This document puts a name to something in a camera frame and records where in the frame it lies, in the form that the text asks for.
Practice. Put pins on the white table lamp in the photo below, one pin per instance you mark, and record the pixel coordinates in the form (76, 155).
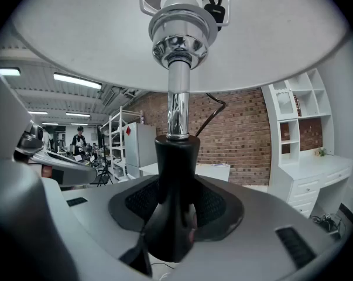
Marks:
(179, 78)

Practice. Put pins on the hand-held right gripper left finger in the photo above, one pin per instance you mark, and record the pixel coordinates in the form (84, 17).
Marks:
(91, 230)

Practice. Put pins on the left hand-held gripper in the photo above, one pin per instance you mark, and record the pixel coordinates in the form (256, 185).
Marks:
(30, 140)

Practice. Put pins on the ceiling light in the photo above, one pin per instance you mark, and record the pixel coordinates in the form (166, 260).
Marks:
(78, 114)
(76, 81)
(37, 112)
(8, 71)

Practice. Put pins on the clear plastic bottle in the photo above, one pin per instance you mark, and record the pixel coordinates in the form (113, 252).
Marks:
(142, 119)

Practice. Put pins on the black folding chair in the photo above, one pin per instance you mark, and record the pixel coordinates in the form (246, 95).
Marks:
(101, 177)

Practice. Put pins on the white shelf unit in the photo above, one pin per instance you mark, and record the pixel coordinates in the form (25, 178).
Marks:
(311, 168)

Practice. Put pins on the small green potted plant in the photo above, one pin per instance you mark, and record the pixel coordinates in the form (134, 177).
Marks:
(322, 152)

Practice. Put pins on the red sticker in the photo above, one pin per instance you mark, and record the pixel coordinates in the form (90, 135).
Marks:
(128, 130)

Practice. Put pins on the white metal shelf rack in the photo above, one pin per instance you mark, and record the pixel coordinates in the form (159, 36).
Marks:
(116, 145)

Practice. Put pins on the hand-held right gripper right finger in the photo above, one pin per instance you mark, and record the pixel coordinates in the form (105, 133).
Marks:
(252, 259)

